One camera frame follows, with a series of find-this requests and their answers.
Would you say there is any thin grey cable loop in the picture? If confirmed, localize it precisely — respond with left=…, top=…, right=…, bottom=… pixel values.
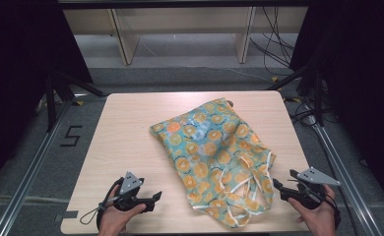
left=79, top=196, right=119, bottom=226

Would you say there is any aluminium floor rail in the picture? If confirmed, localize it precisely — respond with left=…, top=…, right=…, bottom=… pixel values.
left=0, top=97, right=74, bottom=236
left=310, top=123, right=384, bottom=236

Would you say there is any tangle of black floor cables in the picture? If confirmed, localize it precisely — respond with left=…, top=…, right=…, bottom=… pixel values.
left=284, top=93, right=341, bottom=128

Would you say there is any teal orange patterned cloth bag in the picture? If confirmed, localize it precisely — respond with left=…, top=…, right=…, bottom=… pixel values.
left=149, top=96, right=277, bottom=229

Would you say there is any bundle of black cables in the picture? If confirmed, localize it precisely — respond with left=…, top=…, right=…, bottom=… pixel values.
left=248, top=6, right=296, bottom=77

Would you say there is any thin white floor cable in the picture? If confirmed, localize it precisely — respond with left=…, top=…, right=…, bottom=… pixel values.
left=176, top=64, right=274, bottom=84

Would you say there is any black tape strip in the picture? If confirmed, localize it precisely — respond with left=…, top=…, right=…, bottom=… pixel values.
left=54, top=210, right=80, bottom=223

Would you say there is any dark curtain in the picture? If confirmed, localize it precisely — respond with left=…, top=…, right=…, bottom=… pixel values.
left=288, top=0, right=384, bottom=207
left=0, top=0, right=95, bottom=198

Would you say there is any person's left hand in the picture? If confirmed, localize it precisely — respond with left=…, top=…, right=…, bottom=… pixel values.
left=96, top=184, right=148, bottom=236

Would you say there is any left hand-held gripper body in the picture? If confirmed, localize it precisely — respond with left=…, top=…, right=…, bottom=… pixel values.
left=111, top=170, right=157, bottom=213

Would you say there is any person's right hand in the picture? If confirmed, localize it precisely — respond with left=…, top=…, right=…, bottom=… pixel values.
left=287, top=184, right=338, bottom=236

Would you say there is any black metal stand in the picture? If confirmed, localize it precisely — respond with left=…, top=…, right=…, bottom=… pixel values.
left=44, top=69, right=108, bottom=133
left=266, top=61, right=326, bottom=128

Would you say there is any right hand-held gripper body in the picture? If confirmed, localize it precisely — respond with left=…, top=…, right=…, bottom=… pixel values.
left=280, top=166, right=342, bottom=210

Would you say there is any pale wooden desk frame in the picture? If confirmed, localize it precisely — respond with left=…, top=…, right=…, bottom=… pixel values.
left=57, top=0, right=310, bottom=66

